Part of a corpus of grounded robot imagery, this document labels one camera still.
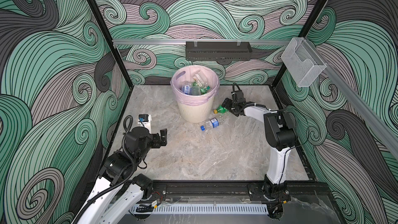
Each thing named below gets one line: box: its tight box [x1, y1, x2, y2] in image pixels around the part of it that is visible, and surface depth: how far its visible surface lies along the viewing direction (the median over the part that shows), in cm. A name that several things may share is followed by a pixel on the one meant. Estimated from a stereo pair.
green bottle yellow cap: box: [200, 85, 211, 95], surface depth 97 cm
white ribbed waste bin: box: [176, 96, 216, 124], surface depth 92 cm
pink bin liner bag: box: [169, 64, 221, 107], surface depth 90 cm
